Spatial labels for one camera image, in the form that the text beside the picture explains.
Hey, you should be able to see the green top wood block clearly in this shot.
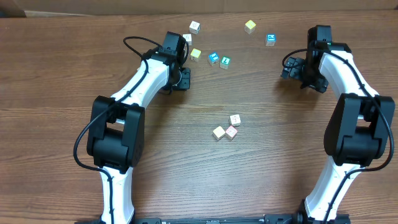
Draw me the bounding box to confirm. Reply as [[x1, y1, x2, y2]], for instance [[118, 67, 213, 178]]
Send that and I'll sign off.
[[220, 56, 231, 70]]

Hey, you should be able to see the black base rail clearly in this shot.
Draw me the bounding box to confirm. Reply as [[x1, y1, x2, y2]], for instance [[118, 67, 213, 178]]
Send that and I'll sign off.
[[74, 213, 352, 224]]

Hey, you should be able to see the yellow block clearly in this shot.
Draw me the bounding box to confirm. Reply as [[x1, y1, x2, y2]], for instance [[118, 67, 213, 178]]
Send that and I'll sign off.
[[213, 126, 226, 141], [190, 49, 201, 62], [244, 20, 256, 34]]

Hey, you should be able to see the red sided wood block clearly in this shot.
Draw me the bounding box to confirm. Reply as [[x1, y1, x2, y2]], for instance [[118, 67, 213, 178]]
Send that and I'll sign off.
[[225, 126, 238, 140]]

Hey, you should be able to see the blue top block far right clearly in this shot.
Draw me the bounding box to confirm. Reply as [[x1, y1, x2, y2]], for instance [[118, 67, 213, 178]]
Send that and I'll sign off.
[[266, 34, 276, 47]]

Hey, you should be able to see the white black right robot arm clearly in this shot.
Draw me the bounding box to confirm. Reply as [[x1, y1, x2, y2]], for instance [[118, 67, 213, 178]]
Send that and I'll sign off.
[[265, 40, 395, 223]]

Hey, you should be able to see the plain white wood block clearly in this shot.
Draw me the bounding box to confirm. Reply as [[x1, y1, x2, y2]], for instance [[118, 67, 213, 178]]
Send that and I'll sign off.
[[183, 34, 192, 46]]

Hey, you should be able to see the blue top wood block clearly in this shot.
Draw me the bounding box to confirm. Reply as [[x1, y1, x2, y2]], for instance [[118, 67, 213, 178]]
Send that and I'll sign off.
[[208, 52, 220, 66]]

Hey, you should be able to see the white wood block letter T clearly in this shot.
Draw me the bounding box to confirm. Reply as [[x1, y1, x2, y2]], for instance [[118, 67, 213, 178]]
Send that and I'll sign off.
[[229, 114, 241, 127]]

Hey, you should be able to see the white wood block far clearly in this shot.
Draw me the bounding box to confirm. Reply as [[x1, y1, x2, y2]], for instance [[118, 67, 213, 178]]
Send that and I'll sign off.
[[189, 21, 200, 35]]

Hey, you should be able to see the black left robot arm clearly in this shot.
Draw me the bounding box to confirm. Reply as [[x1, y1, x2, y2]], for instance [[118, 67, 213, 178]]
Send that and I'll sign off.
[[84, 47, 190, 223]]

